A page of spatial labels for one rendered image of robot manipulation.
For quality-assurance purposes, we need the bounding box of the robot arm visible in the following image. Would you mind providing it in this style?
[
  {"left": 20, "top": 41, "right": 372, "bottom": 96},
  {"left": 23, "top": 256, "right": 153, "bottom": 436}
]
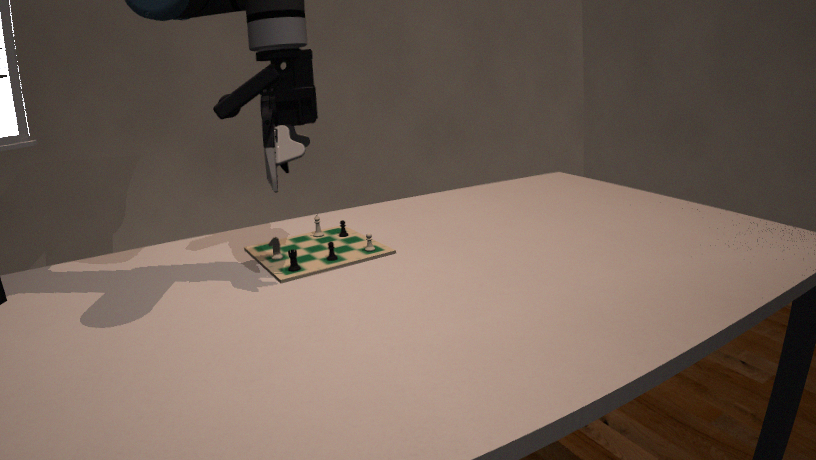
[{"left": 125, "top": 0, "right": 307, "bottom": 119}]

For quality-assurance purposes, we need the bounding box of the white chess pawn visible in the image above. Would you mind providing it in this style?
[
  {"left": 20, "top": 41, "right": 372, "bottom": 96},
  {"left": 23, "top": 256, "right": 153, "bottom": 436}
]
[{"left": 365, "top": 233, "right": 375, "bottom": 252}]

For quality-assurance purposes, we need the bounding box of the green and cream chessboard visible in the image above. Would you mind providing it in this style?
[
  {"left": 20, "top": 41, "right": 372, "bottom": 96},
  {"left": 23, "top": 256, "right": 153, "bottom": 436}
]
[{"left": 244, "top": 226, "right": 396, "bottom": 283}]

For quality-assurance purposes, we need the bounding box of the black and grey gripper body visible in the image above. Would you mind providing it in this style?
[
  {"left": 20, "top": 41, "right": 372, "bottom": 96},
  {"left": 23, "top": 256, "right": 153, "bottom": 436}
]
[{"left": 256, "top": 48, "right": 318, "bottom": 127}]

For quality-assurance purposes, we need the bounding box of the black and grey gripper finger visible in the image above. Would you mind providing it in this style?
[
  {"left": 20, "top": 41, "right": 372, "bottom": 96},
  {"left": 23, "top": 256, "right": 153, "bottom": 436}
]
[
  {"left": 262, "top": 102, "right": 305, "bottom": 192},
  {"left": 280, "top": 125, "right": 310, "bottom": 173}
]

